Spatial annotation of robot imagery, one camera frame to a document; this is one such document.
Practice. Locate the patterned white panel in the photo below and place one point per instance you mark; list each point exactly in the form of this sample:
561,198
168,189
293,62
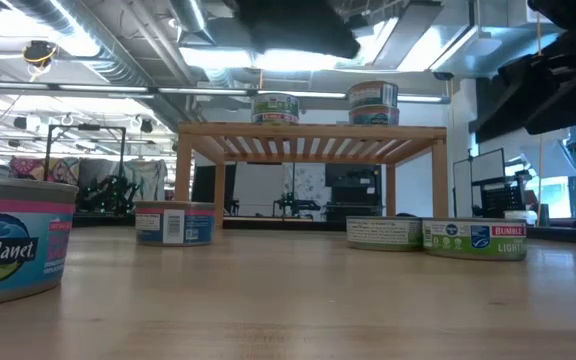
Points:
310,180

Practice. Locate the black frame stand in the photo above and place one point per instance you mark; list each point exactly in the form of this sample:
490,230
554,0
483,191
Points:
88,127

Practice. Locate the black cabinet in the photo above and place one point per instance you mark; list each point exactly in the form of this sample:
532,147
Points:
353,187

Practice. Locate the colourful cloth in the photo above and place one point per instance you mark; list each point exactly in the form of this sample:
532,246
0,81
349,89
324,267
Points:
63,170

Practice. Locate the grey cloth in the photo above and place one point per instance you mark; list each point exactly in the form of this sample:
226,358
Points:
143,175

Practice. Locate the white ceiling duct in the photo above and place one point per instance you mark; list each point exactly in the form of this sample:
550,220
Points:
468,45

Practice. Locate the black crate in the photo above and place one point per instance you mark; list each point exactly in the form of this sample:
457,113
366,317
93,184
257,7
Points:
503,200

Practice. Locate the white shade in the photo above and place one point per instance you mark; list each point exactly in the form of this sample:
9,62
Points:
553,160

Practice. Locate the wooden slatted shelf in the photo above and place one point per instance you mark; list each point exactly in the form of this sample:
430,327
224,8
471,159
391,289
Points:
313,132

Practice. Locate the narrow spiral ventilation duct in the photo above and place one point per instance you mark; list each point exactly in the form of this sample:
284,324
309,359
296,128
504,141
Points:
195,17

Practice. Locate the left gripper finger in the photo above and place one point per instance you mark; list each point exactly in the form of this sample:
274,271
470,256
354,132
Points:
298,25

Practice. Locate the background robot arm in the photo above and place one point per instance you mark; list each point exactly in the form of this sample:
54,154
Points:
108,195
293,205

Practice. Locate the white board panel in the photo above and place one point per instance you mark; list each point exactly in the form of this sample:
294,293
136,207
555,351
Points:
462,190

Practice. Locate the Wild Planet blue tuna can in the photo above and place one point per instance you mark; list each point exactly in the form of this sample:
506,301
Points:
373,94
374,116
18,250
175,225

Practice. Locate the ceiling security camera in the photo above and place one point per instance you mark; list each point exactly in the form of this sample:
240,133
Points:
443,76

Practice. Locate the large spiral ventilation duct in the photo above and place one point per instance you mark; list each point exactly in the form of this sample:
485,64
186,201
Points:
118,62

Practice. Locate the ceiling strip light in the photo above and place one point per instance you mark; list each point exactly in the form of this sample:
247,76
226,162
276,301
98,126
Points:
103,88
420,99
323,94
203,91

